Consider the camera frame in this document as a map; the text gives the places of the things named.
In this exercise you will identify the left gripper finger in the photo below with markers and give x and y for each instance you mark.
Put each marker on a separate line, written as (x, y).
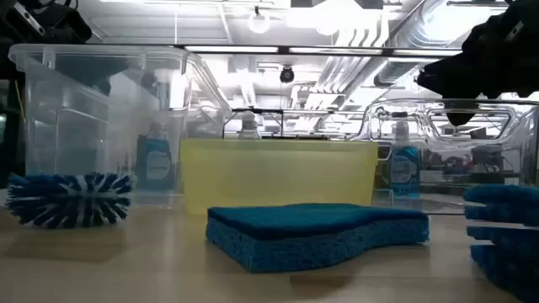
(97, 69)

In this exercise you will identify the black round hanging camera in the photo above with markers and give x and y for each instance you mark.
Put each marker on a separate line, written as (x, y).
(287, 75)

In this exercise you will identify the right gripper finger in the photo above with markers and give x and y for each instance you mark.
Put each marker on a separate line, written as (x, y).
(446, 80)
(461, 113)

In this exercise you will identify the tall clear plastic tub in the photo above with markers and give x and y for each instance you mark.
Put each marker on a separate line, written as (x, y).
(84, 134)

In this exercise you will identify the black overhead frame bar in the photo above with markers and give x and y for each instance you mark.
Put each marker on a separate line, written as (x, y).
(283, 50)

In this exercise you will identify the blue and white dish brush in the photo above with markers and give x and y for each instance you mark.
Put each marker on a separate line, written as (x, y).
(67, 202)

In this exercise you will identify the yellow plastic tub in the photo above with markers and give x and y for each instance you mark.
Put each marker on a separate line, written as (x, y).
(273, 177)

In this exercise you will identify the round globe ceiling lamp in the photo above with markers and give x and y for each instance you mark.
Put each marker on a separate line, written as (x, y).
(259, 23)

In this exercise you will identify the blue scrub sponge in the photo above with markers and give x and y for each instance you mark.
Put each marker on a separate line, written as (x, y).
(316, 235)

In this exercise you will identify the distant black workbench frame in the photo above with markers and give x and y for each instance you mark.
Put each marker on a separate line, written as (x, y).
(252, 110)

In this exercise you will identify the white LED light strip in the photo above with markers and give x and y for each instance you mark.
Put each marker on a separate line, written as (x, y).
(421, 52)
(231, 49)
(337, 50)

